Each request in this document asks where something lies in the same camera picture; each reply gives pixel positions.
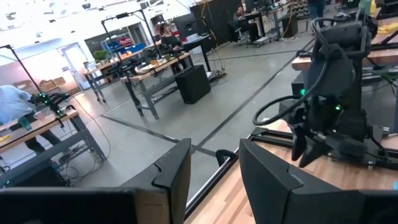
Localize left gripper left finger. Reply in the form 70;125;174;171
116;139;192;224

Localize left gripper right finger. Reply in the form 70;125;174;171
238;139;338;224

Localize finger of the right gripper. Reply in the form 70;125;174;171
291;124;308;162
299;138;330;168

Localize black computer tower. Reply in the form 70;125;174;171
175;64;211;105

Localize wooden workbench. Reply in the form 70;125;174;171
83;51;147;103
120;52;193;121
0;107;108;189

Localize person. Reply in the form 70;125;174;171
0;85;62;155
307;0;326;19
159;22;189;74
232;5;252;35

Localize blue storage bins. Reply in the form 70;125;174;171
104;42;146;56

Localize computer with blue lights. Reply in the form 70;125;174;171
0;164;69;189

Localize green potted plant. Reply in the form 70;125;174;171
93;49;109;63

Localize background black robot arms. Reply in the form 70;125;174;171
29;92;71;125

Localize red sign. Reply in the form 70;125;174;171
116;36;134;47

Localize cardboard box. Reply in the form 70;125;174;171
39;76;68;93
12;79;34;91

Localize black computer monitor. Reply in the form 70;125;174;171
173;12;203;40

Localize black table frame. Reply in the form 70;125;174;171
185;126;398;218

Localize black frame bracket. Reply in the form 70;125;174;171
215;149;238;167

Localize black gantry frame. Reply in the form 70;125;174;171
101;9;162;60
0;44;43;94

